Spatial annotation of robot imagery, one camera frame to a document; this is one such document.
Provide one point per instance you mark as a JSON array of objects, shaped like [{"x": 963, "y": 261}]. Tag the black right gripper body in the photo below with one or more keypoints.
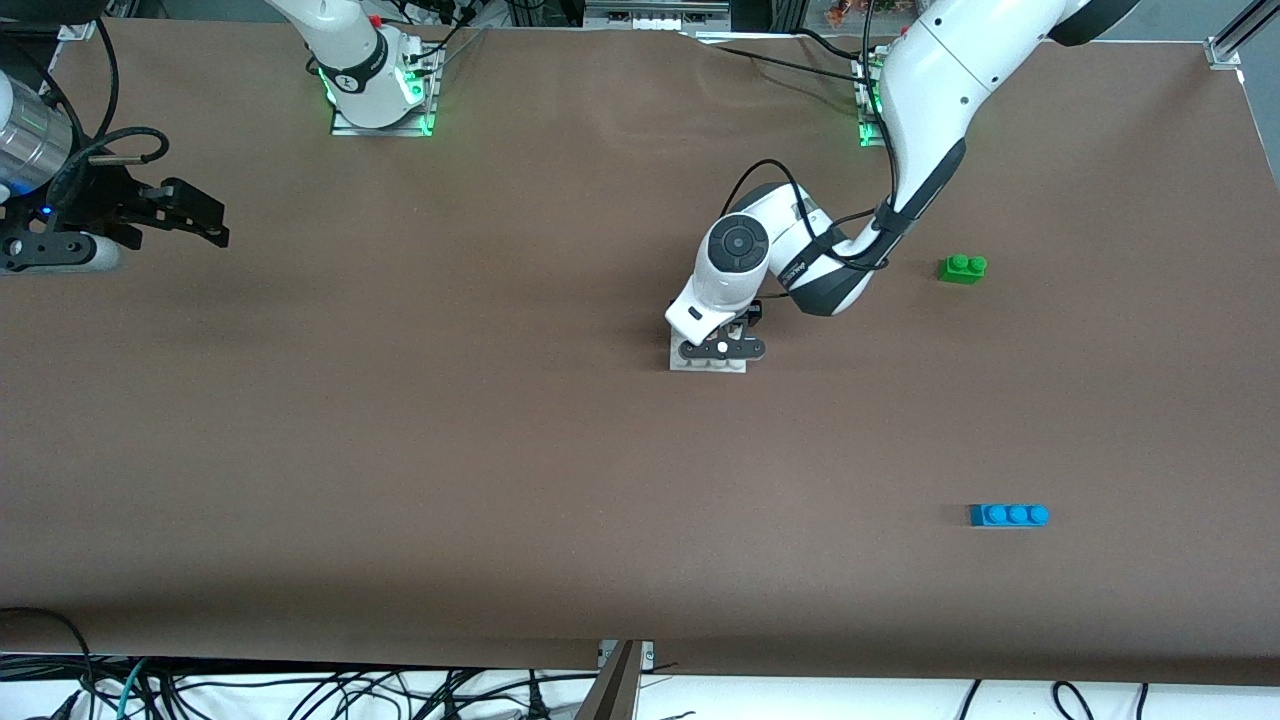
[{"x": 97, "y": 203}]

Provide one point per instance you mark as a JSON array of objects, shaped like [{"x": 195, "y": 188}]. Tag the white studded base plate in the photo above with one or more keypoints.
[{"x": 710, "y": 366}]

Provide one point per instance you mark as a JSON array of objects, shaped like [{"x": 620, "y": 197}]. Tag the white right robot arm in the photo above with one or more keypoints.
[{"x": 350, "y": 50}]

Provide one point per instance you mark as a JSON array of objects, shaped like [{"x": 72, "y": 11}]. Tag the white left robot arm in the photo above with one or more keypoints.
[{"x": 950, "y": 70}]

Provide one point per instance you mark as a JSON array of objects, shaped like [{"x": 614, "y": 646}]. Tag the green toy block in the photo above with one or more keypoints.
[{"x": 960, "y": 270}]

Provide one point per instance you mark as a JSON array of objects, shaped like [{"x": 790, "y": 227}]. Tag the blue toy block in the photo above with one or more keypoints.
[{"x": 1008, "y": 515}]

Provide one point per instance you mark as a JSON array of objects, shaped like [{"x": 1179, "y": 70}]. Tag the brown table cover sheet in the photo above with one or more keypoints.
[{"x": 450, "y": 450}]

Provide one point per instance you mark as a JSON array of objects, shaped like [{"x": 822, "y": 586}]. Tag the aluminium corner bracket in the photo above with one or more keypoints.
[
  {"x": 78, "y": 30},
  {"x": 1228, "y": 45}
]

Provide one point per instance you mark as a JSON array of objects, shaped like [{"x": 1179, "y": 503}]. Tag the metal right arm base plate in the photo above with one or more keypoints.
[{"x": 385, "y": 130}]

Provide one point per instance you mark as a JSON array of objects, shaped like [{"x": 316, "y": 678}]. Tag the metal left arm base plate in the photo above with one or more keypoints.
[{"x": 868, "y": 140}]

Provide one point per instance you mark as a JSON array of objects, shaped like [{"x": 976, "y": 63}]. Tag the aluminium frame rail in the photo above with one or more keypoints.
[{"x": 655, "y": 12}]

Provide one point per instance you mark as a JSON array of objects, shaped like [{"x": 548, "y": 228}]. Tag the metal table edge bracket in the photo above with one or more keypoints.
[{"x": 615, "y": 690}]

